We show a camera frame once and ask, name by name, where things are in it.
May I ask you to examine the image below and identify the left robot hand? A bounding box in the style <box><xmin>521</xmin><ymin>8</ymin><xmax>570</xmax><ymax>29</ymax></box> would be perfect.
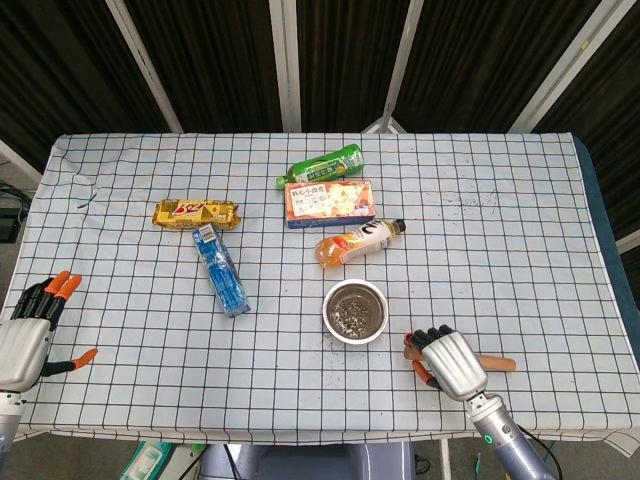
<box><xmin>0</xmin><ymin>270</ymin><xmax>99</xmax><ymax>394</ymax></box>

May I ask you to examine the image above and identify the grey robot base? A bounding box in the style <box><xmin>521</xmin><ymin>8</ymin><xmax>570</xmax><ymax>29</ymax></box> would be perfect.
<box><xmin>199</xmin><ymin>441</ymin><xmax>417</xmax><ymax>480</ymax></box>

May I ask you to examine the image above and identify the black device with cables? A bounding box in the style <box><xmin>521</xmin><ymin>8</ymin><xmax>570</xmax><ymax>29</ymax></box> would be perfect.
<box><xmin>0</xmin><ymin>182</ymin><xmax>32</xmax><ymax>245</ymax></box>

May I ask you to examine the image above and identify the orange juice bottle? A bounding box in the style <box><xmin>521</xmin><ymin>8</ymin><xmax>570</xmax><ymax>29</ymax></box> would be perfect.
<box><xmin>314</xmin><ymin>217</ymin><xmax>407</xmax><ymax>271</ymax></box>

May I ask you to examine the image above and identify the metal bowl with seeds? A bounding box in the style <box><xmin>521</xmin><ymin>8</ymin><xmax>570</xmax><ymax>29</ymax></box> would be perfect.
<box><xmin>322</xmin><ymin>278</ymin><xmax>390</xmax><ymax>345</ymax></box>

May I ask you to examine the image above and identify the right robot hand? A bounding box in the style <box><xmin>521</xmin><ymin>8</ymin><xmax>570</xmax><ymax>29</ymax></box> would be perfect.
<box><xmin>403</xmin><ymin>324</ymin><xmax>489</xmax><ymax>402</ymax></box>

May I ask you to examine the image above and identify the orange snack box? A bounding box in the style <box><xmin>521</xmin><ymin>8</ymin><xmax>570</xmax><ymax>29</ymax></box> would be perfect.
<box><xmin>283</xmin><ymin>179</ymin><xmax>377</xmax><ymax>230</ymax></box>

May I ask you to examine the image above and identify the green drink bottle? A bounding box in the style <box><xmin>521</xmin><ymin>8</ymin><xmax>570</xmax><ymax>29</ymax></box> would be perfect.
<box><xmin>276</xmin><ymin>143</ymin><xmax>365</xmax><ymax>191</ymax></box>

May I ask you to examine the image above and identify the wooden rolling pin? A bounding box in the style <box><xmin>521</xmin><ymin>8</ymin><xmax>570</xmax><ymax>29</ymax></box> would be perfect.
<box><xmin>402</xmin><ymin>344</ymin><xmax>517</xmax><ymax>374</ymax></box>

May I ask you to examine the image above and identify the yellow biscuit packet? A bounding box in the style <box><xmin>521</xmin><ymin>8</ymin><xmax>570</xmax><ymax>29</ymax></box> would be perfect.
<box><xmin>151</xmin><ymin>198</ymin><xmax>242</xmax><ymax>232</ymax></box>

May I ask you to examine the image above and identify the blue biscuit packet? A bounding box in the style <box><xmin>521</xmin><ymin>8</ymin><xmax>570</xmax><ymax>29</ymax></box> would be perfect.
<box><xmin>192</xmin><ymin>223</ymin><xmax>251</xmax><ymax>319</ymax></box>

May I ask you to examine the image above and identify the checkered white tablecloth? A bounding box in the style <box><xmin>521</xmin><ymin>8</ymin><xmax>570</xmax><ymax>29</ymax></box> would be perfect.
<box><xmin>0</xmin><ymin>131</ymin><xmax>640</xmax><ymax>448</ymax></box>

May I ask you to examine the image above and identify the white tripod stand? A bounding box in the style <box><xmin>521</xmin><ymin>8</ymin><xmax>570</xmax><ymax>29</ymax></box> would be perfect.
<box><xmin>360</xmin><ymin>102</ymin><xmax>407</xmax><ymax>135</ymax></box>

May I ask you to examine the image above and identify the green white box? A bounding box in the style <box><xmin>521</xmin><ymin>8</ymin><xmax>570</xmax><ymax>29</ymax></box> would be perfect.
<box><xmin>118</xmin><ymin>440</ymin><xmax>176</xmax><ymax>480</ymax></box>

